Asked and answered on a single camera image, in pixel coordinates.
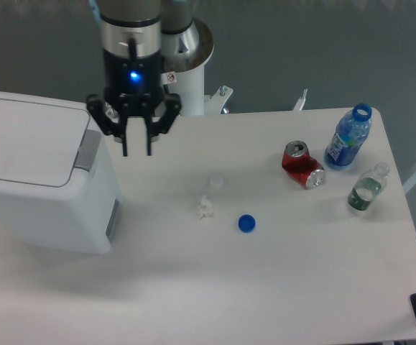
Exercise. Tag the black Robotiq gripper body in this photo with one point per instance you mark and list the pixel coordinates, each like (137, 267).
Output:
(126, 76)

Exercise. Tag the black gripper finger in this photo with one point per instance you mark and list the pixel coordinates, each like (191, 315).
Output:
(173, 106)
(96, 109)

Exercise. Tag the white trash can lid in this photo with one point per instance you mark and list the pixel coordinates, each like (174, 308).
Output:
(39, 141)

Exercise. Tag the white translucent bottle cap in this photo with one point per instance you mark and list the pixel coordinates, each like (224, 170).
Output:
(216, 181)

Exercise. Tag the white trash can body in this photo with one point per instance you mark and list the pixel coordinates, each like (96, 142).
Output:
(78, 216)

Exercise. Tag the blue bottle cap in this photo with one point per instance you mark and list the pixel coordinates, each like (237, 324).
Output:
(246, 223)

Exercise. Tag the crushed red soda can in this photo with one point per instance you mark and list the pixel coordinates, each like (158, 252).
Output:
(301, 166)

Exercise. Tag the crumpled white paper scrap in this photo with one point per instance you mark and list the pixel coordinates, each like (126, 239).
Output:
(205, 208)

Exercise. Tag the blue plastic drink bottle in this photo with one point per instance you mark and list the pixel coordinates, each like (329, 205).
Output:
(350, 134)

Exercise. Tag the clear green-label bottle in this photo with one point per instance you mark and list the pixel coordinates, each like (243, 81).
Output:
(369, 185)

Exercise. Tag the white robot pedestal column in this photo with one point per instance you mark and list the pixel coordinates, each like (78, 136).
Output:
(185, 55)

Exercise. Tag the white metal table frame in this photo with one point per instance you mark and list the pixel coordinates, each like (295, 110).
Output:
(211, 104)

